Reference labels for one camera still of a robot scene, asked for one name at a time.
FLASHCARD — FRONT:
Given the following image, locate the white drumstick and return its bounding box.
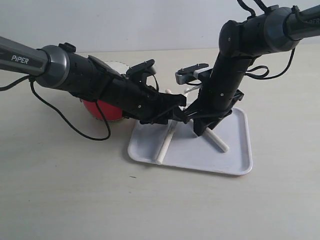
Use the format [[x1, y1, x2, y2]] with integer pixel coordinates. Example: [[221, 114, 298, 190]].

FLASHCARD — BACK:
[[156, 88, 177, 166], [183, 85, 230, 153]]

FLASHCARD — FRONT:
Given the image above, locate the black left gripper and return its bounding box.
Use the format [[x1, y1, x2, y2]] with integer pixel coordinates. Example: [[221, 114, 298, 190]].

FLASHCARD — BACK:
[[99, 74, 189, 124]]

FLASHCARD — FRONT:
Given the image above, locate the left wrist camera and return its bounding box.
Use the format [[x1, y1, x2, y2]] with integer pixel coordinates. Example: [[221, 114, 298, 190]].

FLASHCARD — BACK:
[[125, 59, 156, 85]]

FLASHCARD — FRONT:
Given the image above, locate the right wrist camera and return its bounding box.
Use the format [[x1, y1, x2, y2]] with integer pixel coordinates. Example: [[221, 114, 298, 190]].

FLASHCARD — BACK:
[[175, 63, 209, 85]]

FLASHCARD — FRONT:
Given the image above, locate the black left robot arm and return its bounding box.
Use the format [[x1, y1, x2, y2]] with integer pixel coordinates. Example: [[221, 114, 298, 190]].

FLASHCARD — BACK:
[[0, 37, 188, 125]]

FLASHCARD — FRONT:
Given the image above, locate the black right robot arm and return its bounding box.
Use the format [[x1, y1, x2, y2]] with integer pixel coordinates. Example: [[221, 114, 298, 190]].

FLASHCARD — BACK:
[[175, 1, 320, 136]]

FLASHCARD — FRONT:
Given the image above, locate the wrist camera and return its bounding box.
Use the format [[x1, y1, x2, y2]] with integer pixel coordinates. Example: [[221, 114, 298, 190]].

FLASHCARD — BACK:
[[125, 59, 156, 85], [175, 63, 209, 85]]

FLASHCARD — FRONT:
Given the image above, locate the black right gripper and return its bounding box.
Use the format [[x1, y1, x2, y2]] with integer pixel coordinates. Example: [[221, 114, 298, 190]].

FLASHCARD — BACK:
[[182, 69, 244, 137]]

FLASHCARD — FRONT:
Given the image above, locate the small red drum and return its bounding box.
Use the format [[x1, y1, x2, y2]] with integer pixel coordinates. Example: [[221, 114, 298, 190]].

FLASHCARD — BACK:
[[80, 60, 130, 122]]

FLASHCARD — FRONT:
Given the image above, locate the white plastic tray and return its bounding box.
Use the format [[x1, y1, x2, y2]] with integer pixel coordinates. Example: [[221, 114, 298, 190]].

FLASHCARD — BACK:
[[127, 107, 253, 176]]

